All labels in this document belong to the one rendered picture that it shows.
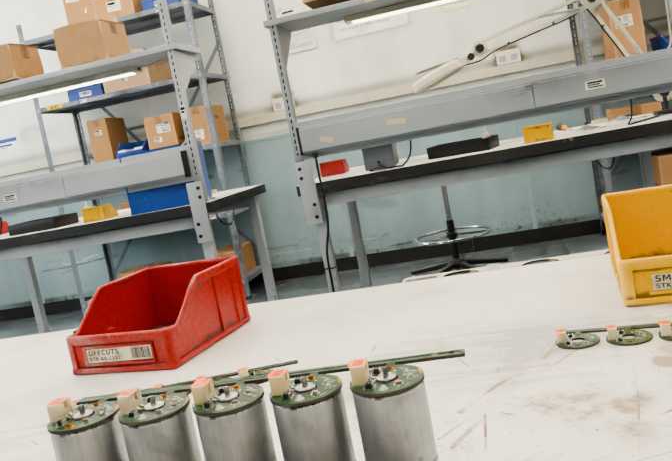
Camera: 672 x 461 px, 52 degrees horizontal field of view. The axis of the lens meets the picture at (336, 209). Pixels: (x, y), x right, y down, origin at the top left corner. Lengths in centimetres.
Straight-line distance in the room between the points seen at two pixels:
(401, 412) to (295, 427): 3
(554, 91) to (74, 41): 181
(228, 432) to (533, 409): 16
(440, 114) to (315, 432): 225
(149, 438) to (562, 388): 21
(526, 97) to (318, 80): 246
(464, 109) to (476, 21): 220
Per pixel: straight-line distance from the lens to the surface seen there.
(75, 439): 27
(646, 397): 36
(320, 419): 23
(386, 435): 23
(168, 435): 25
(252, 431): 25
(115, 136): 493
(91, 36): 293
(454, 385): 39
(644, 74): 251
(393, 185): 255
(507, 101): 245
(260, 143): 481
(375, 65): 464
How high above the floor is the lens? 89
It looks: 6 degrees down
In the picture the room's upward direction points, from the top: 11 degrees counter-clockwise
